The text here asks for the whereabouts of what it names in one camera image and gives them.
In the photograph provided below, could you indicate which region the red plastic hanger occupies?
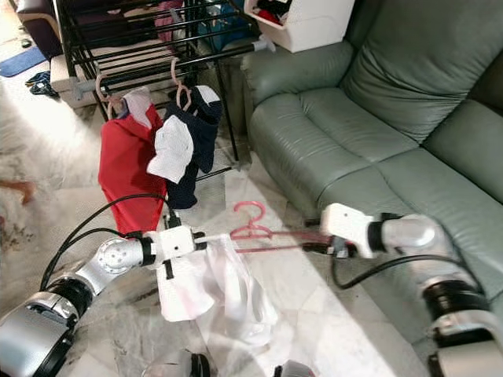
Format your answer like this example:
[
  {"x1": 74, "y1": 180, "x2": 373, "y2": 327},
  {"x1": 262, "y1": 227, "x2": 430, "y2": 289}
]
[{"x1": 232, "y1": 200, "x2": 335, "y2": 254}]

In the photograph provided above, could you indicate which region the red garment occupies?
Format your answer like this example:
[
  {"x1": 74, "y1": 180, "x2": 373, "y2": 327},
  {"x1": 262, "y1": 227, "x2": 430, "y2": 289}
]
[{"x1": 98, "y1": 85, "x2": 168, "y2": 236}]

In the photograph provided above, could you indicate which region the grey-green leather sofa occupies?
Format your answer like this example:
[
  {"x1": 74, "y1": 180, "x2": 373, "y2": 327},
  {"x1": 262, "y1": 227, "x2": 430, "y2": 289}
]
[{"x1": 236, "y1": 0, "x2": 503, "y2": 316}]

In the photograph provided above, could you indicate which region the navy and white garment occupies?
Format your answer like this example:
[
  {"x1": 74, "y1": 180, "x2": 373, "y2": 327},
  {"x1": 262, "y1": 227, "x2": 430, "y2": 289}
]
[{"x1": 145, "y1": 84, "x2": 223, "y2": 211}]

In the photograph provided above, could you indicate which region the dark robot right leg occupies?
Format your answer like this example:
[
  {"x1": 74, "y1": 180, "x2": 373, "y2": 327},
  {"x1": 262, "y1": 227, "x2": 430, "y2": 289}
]
[{"x1": 273, "y1": 361, "x2": 320, "y2": 377}]

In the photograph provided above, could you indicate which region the black metal drying rack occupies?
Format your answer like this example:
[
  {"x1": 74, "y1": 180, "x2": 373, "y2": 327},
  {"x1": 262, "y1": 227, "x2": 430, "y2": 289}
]
[{"x1": 51, "y1": 0, "x2": 277, "y2": 182}]

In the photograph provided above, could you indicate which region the beige ottoman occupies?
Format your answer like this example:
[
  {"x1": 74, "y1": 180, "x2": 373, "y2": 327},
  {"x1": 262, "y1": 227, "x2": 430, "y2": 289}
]
[{"x1": 47, "y1": 53, "x2": 84, "y2": 108}]

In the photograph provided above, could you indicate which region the white lidded storage bin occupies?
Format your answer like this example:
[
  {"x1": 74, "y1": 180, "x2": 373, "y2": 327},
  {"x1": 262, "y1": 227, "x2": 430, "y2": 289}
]
[{"x1": 244, "y1": 0, "x2": 357, "y2": 55}]

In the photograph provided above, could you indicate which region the dark blue cloth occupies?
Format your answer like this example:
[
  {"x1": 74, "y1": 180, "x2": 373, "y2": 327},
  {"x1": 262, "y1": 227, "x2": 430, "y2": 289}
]
[{"x1": 25, "y1": 71, "x2": 61, "y2": 100}]

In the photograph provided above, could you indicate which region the pink garment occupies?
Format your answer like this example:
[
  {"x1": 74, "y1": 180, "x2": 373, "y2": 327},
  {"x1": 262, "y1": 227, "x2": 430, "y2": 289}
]
[{"x1": 156, "y1": 0, "x2": 186, "y2": 45}]

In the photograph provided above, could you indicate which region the blue bag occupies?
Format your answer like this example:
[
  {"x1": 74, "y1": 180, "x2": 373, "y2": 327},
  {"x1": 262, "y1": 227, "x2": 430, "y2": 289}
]
[{"x1": 196, "y1": 0, "x2": 245, "y2": 41}]

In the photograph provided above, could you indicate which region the red cloth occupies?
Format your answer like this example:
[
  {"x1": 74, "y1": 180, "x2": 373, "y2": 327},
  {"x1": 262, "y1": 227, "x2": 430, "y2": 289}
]
[{"x1": 255, "y1": 6, "x2": 285, "y2": 25}]

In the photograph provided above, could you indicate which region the blue floor mat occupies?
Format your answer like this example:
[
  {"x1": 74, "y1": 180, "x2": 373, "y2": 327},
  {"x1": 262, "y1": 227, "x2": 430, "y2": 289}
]
[{"x1": 0, "y1": 46, "x2": 45, "y2": 79}]

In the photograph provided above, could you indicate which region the dark purple armchair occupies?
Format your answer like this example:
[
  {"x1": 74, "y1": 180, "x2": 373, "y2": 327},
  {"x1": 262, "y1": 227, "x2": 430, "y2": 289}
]
[{"x1": 16, "y1": 0, "x2": 64, "y2": 57}]

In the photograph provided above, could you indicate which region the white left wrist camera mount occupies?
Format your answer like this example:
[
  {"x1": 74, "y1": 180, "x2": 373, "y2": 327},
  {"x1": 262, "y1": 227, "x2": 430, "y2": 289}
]
[{"x1": 156, "y1": 226, "x2": 205, "y2": 268}]

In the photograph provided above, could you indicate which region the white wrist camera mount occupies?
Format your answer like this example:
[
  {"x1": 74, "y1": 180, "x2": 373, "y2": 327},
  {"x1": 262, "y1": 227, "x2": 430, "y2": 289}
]
[
  {"x1": 156, "y1": 226, "x2": 205, "y2": 268},
  {"x1": 320, "y1": 203, "x2": 382, "y2": 260}
]

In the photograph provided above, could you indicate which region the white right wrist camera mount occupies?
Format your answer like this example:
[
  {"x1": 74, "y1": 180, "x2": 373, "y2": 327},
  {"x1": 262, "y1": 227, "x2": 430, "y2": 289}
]
[{"x1": 320, "y1": 203, "x2": 382, "y2": 260}]

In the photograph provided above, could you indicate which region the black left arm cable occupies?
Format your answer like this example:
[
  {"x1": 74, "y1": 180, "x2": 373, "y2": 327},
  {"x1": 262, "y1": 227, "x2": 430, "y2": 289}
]
[
  {"x1": 47, "y1": 227, "x2": 146, "y2": 287},
  {"x1": 39, "y1": 192, "x2": 180, "y2": 291}
]

